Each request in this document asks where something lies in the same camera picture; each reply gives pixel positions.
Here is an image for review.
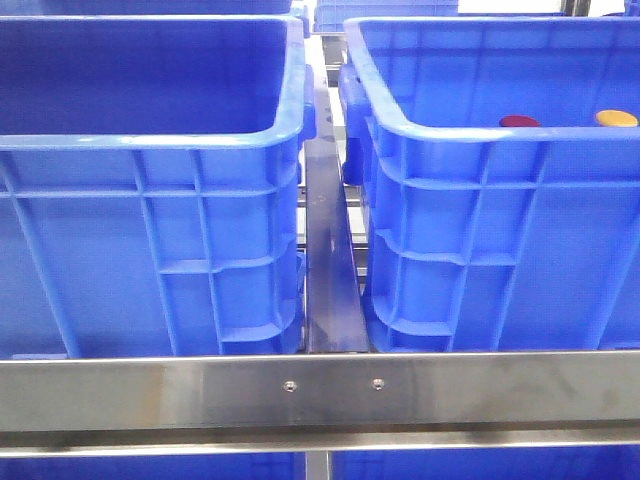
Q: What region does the red push button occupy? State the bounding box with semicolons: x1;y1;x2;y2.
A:
499;114;541;128

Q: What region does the blue target crate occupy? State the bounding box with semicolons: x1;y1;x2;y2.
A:
340;17;639;352

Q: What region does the yellow push button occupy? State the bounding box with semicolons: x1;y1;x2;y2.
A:
595;109;639;128

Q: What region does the lower blue crate left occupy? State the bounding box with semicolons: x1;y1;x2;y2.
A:
1;453;305;479

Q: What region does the far blue crate tall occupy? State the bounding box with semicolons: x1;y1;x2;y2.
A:
312;0;461;34

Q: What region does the steel rack rail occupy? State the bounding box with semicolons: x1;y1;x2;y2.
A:
1;350;639;478

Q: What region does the blue source crate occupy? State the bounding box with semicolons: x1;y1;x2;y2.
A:
1;15;315;360

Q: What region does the lower blue crate right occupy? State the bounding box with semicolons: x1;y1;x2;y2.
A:
333;445;639;479

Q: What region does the steel centre divider bar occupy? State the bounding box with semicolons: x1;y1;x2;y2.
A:
304;36;369;354

